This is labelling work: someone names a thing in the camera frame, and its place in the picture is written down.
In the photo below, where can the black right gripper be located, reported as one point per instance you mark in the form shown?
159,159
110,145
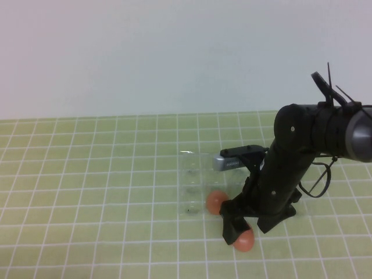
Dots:
276,186

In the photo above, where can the brown egg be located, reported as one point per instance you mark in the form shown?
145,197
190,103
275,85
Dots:
244,240
213,201

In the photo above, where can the clear plastic egg tray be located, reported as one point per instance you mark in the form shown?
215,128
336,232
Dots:
193,174

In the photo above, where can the black zip tie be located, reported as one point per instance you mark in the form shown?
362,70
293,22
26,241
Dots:
343,97

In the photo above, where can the green grid table mat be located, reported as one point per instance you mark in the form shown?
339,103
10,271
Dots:
87,189

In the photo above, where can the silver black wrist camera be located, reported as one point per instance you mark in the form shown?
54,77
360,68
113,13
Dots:
232,161

